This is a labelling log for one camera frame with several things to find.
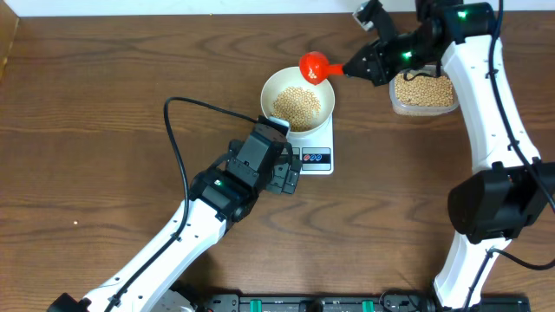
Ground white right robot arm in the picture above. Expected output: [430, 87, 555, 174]
[343, 0, 554, 311]

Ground cream bowl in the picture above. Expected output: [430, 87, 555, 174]
[260, 67, 336, 134]

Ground clear plastic container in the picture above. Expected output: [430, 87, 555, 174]
[388, 65, 459, 117]

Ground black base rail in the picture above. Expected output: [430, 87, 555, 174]
[197, 293, 532, 312]

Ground soybeans in bowl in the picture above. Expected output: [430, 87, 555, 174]
[271, 87, 322, 132]

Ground white digital kitchen scale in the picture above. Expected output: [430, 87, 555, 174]
[287, 117, 334, 175]

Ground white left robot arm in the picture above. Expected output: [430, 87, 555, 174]
[49, 118, 301, 311]

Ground red plastic scoop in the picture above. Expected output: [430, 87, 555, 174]
[299, 51, 344, 85]

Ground pile of soybeans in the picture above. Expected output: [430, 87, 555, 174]
[394, 73, 454, 107]

